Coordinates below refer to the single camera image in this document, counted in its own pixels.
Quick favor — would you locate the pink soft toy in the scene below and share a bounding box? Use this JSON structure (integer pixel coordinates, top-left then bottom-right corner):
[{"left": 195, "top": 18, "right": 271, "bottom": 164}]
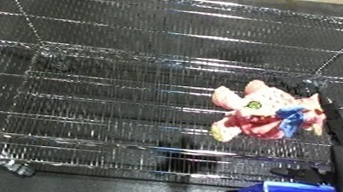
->
[{"left": 207, "top": 76, "right": 332, "bottom": 153}]

